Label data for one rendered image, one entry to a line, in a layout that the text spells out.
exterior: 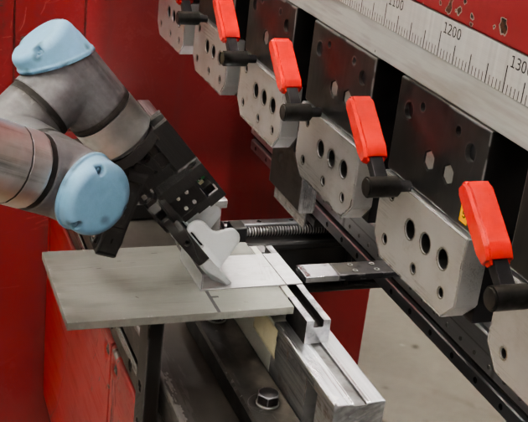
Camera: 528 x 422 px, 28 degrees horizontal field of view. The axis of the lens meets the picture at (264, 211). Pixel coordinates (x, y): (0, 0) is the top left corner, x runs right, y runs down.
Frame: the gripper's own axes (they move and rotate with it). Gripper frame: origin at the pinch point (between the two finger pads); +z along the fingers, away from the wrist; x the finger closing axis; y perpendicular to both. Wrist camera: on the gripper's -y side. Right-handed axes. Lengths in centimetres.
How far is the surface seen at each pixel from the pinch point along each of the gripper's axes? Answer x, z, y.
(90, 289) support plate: -2.0, -9.2, -11.9
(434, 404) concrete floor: 106, 146, 15
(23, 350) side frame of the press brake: 85, 39, -47
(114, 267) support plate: 3.2, -6.6, -8.9
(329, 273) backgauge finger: -2.6, 9.8, 11.0
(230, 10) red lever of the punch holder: 9.1, -20.7, 21.2
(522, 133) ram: -49, -23, 26
